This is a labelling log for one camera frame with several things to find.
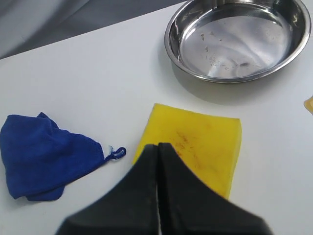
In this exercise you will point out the yellow sponge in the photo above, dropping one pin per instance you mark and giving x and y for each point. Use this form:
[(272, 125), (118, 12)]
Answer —
[(208, 145)]

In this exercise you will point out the grey backdrop cloth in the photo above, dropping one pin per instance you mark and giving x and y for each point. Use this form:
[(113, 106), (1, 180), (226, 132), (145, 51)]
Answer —
[(29, 24)]

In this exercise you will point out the blue microfibre cloth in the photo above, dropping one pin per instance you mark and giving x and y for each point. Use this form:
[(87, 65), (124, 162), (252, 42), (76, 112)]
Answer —
[(40, 159)]

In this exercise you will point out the orange liquid spill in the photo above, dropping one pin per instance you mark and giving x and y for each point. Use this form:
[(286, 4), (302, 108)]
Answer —
[(308, 104)]

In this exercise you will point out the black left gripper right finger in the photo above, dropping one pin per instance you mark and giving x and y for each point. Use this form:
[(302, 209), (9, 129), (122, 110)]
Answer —
[(188, 207)]

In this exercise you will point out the stainless steel round pan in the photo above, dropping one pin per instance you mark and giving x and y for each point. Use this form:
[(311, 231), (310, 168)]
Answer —
[(235, 41)]

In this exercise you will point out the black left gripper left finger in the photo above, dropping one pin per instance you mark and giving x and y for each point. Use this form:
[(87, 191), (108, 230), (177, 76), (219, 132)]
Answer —
[(130, 208)]

